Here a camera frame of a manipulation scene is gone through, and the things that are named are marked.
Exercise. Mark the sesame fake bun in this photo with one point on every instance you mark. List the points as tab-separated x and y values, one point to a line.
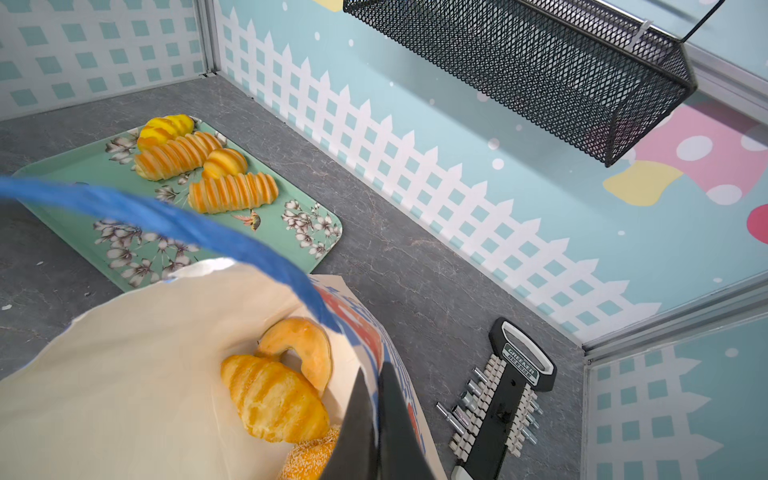
308	460

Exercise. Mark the glazed fake donut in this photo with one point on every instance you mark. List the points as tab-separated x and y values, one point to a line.
308	341

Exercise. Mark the yellow fake bread loaf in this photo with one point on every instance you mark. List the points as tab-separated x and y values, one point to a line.
232	193

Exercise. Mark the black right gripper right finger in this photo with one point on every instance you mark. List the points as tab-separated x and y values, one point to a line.
399	454

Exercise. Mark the checkered paper croissant bag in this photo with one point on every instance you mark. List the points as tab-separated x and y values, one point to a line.
133	390

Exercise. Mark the green floral serving tray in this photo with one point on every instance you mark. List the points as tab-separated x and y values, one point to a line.
289	221

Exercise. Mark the golden fake croissant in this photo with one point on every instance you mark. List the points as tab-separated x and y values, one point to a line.
274	403

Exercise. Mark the yellow fake bread roll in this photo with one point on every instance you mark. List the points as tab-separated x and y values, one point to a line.
160	130

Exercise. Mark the black mesh wall basket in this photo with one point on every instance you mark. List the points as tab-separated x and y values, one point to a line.
588	72

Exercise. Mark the orange fake croissant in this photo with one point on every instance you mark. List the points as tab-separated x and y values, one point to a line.
180	155

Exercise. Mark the black socket set holder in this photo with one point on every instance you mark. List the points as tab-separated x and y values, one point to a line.
499	404

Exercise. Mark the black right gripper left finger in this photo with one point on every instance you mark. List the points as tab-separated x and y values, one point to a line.
355	455

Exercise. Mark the small striped round bun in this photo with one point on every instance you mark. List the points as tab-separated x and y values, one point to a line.
224	162

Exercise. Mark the chrome socket long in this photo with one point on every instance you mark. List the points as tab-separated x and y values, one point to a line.
455	423

